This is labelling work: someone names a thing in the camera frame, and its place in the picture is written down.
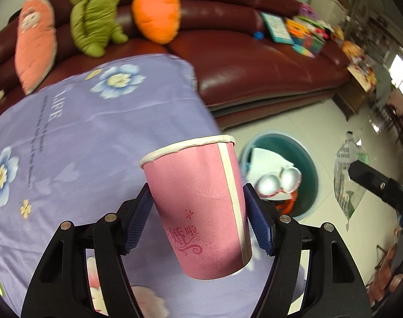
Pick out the shiny silver domed packaging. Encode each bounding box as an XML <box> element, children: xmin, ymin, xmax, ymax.
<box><xmin>256</xmin><ymin>166</ymin><xmax>302</xmax><ymax>197</ymax></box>

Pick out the dark wooden chair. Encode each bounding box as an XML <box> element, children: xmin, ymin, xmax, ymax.
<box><xmin>384</xmin><ymin>103</ymin><xmax>403</xmax><ymax>143</ymax></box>

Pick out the glass display cabinet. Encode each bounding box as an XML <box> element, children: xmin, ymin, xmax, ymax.
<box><xmin>337</xmin><ymin>0</ymin><xmax>401</xmax><ymax>73</ymax></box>

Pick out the dark red leather sofa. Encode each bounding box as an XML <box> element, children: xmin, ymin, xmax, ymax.
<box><xmin>0</xmin><ymin>0</ymin><xmax>351</xmax><ymax>126</ymax></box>

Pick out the green plush turtle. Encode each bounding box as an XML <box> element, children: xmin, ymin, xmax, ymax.
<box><xmin>70</xmin><ymin>0</ymin><xmax>128</xmax><ymax>57</ymax></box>

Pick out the orange carrot plush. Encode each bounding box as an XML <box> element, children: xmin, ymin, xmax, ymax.
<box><xmin>132</xmin><ymin>0</ymin><xmax>181</xmax><ymax>45</ymax></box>

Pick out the orange stuffed toy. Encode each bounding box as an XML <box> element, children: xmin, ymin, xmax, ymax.
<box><xmin>342</xmin><ymin>40</ymin><xmax>364</xmax><ymax>57</ymax></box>

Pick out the teal picture book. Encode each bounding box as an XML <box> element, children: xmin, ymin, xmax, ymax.
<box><xmin>260</xmin><ymin>12</ymin><xmax>293</xmax><ymax>45</ymax></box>

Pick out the rainbow fidget mat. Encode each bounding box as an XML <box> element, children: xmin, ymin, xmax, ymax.
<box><xmin>292</xmin><ymin>45</ymin><xmax>316</xmax><ymax>58</ymax></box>

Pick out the pink paper cup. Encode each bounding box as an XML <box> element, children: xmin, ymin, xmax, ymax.
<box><xmin>139</xmin><ymin>135</ymin><xmax>253</xmax><ymax>280</ymax></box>

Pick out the clear printed plastic bag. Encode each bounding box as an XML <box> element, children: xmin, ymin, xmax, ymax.
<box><xmin>334</xmin><ymin>132</ymin><xmax>371</xmax><ymax>231</ymax></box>

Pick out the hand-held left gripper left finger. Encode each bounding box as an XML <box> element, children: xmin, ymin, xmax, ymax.
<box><xmin>21</xmin><ymin>184</ymin><xmax>155</xmax><ymax>318</ymax></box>

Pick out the orange snack packet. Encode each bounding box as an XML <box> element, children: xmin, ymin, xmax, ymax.
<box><xmin>274</xmin><ymin>192</ymin><xmax>298</xmax><ymax>214</ymax></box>

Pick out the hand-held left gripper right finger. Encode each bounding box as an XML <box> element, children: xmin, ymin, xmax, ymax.
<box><xmin>243</xmin><ymin>184</ymin><xmax>373</xmax><ymax>318</ymax></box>

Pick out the wooden cabinet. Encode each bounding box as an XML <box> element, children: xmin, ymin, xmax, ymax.
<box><xmin>332</xmin><ymin>76</ymin><xmax>374</xmax><ymax>121</ymax></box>

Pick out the teal waste bin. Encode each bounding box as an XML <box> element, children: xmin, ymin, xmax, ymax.
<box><xmin>238</xmin><ymin>132</ymin><xmax>319</xmax><ymax>219</ymax></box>

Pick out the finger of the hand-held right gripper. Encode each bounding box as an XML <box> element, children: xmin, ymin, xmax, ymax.
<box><xmin>349</xmin><ymin>161</ymin><xmax>403</xmax><ymax>213</ymax></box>

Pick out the pink plush pillow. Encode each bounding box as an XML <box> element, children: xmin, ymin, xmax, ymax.
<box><xmin>15</xmin><ymin>0</ymin><xmax>58</xmax><ymax>95</ymax></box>

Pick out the purple floral tablecloth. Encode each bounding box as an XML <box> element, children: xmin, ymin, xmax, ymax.
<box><xmin>0</xmin><ymin>54</ymin><xmax>308</xmax><ymax>318</ymax></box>

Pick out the pink plastic toy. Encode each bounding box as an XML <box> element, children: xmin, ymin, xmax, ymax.
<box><xmin>299</xmin><ymin>3</ymin><xmax>319</xmax><ymax>20</ymax></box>

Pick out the orange plastic toy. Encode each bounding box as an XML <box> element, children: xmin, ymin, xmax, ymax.
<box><xmin>286</xmin><ymin>20</ymin><xmax>310</xmax><ymax>38</ymax></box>

